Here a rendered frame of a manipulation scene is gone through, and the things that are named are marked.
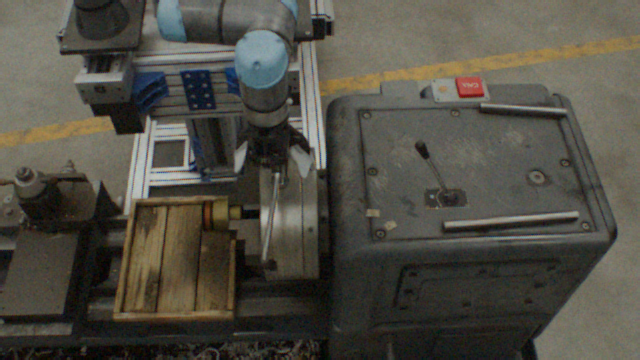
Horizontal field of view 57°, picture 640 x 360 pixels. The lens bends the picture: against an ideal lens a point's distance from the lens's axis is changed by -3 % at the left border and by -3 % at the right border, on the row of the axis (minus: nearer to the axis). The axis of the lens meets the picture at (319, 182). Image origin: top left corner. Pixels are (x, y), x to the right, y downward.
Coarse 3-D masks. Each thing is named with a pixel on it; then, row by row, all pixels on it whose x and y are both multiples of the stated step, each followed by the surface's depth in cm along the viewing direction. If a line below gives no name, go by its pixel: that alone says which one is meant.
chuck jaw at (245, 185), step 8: (248, 160) 139; (256, 168) 139; (240, 176) 143; (248, 176) 139; (256, 176) 139; (240, 184) 140; (248, 184) 140; (256, 184) 140; (232, 192) 140; (240, 192) 140; (248, 192) 140; (256, 192) 140; (232, 200) 141; (240, 200) 141; (248, 200) 141; (256, 200) 141
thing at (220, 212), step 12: (204, 204) 141; (216, 204) 140; (228, 204) 140; (204, 216) 140; (216, 216) 139; (228, 216) 140; (240, 216) 141; (204, 228) 141; (216, 228) 141; (228, 228) 140
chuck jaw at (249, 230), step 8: (232, 224) 139; (240, 224) 139; (248, 224) 139; (256, 224) 139; (232, 232) 139; (240, 232) 137; (248, 232) 137; (256, 232) 137; (240, 240) 136; (248, 240) 136; (256, 240) 136; (240, 248) 138; (248, 248) 134; (256, 248) 134; (248, 256) 133; (256, 256) 133; (248, 264) 135; (256, 264) 135; (264, 264) 133; (272, 264) 133
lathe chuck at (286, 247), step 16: (272, 176) 131; (288, 176) 131; (288, 192) 129; (288, 208) 128; (288, 224) 128; (272, 240) 129; (288, 240) 129; (272, 256) 131; (288, 256) 131; (272, 272) 135; (288, 272) 135
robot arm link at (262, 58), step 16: (256, 32) 87; (240, 48) 86; (256, 48) 86; (272, 48) 86; (288, 48) 91; (240, 64) 86; (256, 64) 85; (272, 64) 85; (288, 64) 91; (240, 80) 89; (256, 80) 87; (272, 80) 87; (256, 96) 90; (272, 96) 91; (256, 112) 94
